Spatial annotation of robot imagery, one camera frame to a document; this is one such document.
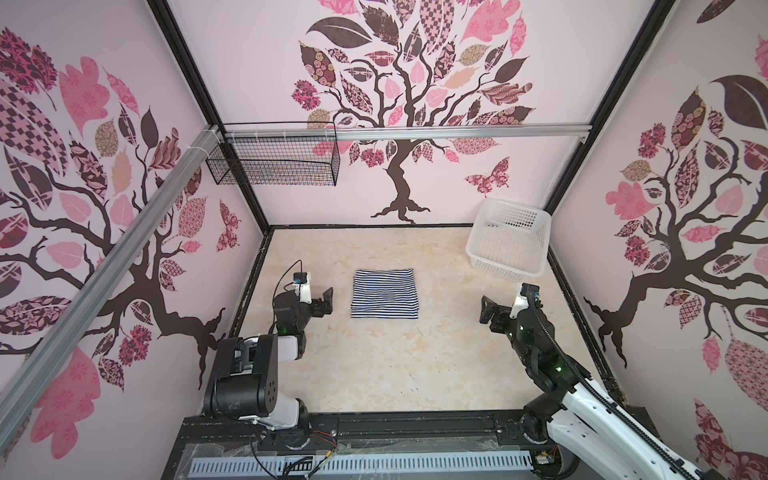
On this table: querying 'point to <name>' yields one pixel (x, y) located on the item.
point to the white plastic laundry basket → (509, 239)
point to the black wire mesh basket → (299, 153)
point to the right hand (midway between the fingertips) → (499, 298)
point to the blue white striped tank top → (384, 293)
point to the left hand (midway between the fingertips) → (319, 290)
